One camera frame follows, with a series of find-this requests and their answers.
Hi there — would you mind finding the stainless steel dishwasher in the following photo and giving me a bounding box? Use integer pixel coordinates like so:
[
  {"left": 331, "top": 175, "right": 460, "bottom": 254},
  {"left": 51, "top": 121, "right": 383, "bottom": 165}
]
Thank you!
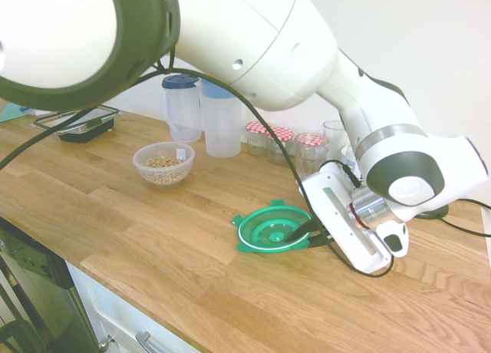
[{"left": 0, "top": 216, "right": 101, "bottom": 353}]

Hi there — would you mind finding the pitcher with dark blue lid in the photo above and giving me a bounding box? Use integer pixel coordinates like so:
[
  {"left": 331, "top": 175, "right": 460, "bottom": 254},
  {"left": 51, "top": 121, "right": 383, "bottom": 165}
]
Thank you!
[{"left": 160, "top": 73, "right": 203, "bottom": 144}]

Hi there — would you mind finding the tall footed clear glass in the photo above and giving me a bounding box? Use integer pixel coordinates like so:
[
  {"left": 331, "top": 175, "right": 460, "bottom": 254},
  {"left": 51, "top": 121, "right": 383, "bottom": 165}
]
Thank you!
[{"left": 322, "top": 120, "right": 349, "bottom": 163}]

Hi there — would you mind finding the clear bowl of cereal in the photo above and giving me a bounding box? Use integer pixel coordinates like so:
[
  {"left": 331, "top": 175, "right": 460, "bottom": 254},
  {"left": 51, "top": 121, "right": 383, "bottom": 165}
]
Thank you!
[{"left": 132, "top": 140, "right": 196, "bottom": 187}]

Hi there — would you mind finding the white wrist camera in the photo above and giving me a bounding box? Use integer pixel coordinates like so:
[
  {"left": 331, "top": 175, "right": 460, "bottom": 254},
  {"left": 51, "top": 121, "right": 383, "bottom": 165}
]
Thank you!
[{"left": 375, "top": 221, "right": 410, "bottom": 259}]

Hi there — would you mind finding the pitcher with light blue lid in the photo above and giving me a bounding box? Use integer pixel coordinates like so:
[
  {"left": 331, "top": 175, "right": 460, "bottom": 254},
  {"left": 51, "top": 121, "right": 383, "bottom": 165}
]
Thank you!
[{"left": 199, "top": 79, "right": 244, "bottom": 160}]

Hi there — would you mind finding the white cabinet front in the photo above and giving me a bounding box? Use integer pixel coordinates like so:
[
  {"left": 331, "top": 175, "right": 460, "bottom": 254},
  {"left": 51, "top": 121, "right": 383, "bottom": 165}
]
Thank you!
[{"left": 64, "top": 260, "right": 203, "bottom": 353}]

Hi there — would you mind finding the black kettle base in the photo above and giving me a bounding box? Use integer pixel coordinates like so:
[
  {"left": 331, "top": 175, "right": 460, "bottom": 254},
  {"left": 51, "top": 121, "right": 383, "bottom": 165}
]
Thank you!
[{"left": 416, "top": 202, "right": 450, "bottom": 221}]

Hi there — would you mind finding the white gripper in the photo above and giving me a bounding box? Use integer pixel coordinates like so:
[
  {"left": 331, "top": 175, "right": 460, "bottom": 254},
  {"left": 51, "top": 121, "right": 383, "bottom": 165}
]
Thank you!
[{"left": 282, "top": 161, "right": 394, "bottom": 275}]

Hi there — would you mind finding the faceted clear drinking glass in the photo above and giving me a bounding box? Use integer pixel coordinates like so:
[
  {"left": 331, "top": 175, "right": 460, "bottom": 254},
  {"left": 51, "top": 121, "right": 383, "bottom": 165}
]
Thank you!
[{"left": 294, "top": 137, "right": 330, "bottom": 186}]

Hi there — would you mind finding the dark green curved bar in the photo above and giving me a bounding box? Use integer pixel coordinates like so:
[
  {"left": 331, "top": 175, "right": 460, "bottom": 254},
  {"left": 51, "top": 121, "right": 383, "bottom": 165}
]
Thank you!
[{"left": 0, "top": 318, "right": 45, "bottom": 353}]

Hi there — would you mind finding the silver drawer handle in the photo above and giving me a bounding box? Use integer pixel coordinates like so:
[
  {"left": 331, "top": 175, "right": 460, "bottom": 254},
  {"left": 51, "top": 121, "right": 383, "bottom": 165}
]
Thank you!
[{"left": 134, "top": 331, "right": 170, "bottom": 353}]

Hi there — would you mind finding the teal cutting board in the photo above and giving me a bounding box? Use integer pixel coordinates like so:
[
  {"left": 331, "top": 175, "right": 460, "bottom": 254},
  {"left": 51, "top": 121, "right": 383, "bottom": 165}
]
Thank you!
[{"left": 0, "top": 101, "right": 31, "bottom": 124}]

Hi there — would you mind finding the black kettle base power cord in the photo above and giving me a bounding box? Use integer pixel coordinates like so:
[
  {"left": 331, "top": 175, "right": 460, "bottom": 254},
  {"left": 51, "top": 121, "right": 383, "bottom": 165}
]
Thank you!
[{"left": 440, "top": 197, "right": 491, "bottom": 239}]

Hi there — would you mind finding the green round container lid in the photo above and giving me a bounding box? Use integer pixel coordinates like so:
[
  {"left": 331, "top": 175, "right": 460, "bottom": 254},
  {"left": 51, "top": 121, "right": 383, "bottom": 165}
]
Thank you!
[{"left": 231, "top": 199, "right": 317, "bottom": 255}]

